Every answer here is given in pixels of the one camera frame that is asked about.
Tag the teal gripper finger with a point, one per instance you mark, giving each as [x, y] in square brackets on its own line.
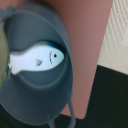
[4, 57]

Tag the brown toy stove board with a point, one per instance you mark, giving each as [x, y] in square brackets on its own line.
[86, 22]

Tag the grey toy pot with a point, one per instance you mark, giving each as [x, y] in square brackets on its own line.
[37, 98]

